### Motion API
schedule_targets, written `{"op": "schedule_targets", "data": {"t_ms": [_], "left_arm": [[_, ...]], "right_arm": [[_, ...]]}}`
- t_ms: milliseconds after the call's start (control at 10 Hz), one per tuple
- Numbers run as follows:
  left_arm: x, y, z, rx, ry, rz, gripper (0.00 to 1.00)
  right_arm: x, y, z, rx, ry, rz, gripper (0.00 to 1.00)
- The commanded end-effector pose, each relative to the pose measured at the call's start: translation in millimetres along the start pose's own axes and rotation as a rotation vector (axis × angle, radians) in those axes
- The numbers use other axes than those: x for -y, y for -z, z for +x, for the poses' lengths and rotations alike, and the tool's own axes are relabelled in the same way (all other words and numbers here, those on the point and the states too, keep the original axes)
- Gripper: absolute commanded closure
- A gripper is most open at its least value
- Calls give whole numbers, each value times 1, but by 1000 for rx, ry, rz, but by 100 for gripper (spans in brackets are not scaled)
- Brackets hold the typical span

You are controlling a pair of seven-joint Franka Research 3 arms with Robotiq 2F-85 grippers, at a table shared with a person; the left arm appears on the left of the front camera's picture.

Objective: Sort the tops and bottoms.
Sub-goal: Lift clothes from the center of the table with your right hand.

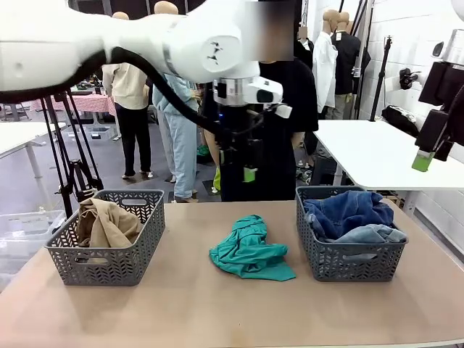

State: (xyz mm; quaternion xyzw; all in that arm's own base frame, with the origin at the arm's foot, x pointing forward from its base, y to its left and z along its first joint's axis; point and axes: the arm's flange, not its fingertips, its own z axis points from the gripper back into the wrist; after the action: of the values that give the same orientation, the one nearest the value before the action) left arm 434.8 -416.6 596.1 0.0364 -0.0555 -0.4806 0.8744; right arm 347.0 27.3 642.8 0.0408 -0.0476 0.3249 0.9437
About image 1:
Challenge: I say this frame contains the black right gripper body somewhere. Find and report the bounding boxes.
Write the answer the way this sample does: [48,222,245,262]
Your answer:
[418,61,464,107]

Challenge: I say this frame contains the mannequin in light blue fleece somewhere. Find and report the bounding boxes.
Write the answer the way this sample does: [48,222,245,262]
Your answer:
[151,0,201,204]

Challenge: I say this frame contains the black backdrop poles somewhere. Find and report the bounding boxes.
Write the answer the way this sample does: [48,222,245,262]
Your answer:
[352,0,376,120]

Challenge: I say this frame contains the tan top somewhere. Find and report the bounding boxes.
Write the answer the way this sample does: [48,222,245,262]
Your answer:
[75,197,144,262]

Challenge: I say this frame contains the black bin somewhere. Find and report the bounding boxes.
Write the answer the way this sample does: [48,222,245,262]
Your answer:
[310,153,344,187]

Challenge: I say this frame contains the table with pink cloth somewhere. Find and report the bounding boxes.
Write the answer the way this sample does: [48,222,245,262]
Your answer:
[30,94,118,123]

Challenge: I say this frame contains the person's right forearm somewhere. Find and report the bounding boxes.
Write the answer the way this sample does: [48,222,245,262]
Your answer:
[203,128,220,167]

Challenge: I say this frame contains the clear plastic storage box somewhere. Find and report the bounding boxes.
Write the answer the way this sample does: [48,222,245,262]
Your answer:
[0,209,68,288]

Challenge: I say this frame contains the mannequin in cream jacket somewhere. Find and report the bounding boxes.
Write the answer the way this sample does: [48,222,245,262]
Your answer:
[101,10,154,181]

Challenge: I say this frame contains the green top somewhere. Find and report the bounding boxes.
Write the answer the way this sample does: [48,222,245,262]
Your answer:
[208,214,297,283]

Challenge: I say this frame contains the small black device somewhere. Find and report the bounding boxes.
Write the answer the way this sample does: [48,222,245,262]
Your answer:
[399,67,423,91]

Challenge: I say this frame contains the black camera tripod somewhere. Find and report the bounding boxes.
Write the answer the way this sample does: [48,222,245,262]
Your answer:
[38,89,105,219]

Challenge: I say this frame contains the figure in dark clothes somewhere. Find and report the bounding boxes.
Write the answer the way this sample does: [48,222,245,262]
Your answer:
[293,25,315,70]

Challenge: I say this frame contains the black left arm hose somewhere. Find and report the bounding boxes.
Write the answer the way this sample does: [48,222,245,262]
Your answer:
[0,46,235,148]

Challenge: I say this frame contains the black arm hose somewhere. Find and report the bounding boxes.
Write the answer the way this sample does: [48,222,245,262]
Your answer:
[0,46,235,148]
[447,82,464,146]

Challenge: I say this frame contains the black white clothing bundle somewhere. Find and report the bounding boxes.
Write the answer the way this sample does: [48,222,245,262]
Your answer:
[381,104,421,138]

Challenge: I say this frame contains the mannequin in white shirt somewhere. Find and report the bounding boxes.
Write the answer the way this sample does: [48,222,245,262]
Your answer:
[312,9,340,121]

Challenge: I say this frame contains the person's left forearm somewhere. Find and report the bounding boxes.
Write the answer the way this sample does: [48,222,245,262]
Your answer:
[291,130,307,151]

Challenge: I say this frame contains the person in black t-shirt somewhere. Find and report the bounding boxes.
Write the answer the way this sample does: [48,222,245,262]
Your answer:
[201,0,320,202]

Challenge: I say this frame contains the black light stand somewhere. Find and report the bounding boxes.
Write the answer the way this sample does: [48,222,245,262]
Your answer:
[369,35,394,123]

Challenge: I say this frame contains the dark blue denim shorts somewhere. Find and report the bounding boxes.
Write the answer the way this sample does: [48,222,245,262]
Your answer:
[303,189,396,241]

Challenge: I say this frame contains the grey perforated plastic basket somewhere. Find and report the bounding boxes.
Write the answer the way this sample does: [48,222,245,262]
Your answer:
[44,188,166,287]
[295,185,410,283]

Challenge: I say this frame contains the large white table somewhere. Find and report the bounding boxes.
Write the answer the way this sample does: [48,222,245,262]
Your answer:
[312,119,464,219]

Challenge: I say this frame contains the mannequin in black shirt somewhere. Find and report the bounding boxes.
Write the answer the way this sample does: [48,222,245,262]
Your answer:
[332,10,373,121]

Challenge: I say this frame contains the white side table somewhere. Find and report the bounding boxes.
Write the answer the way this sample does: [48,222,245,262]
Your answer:
[0,120,68,210]

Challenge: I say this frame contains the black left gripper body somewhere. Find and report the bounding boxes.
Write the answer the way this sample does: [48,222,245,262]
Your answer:
[217,104,265,150]

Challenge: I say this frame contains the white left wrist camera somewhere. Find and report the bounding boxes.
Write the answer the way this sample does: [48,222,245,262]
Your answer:
[246,76,294,120]

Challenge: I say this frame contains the black right arm hose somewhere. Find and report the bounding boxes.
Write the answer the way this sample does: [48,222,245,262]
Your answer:
[447,82,464,146]

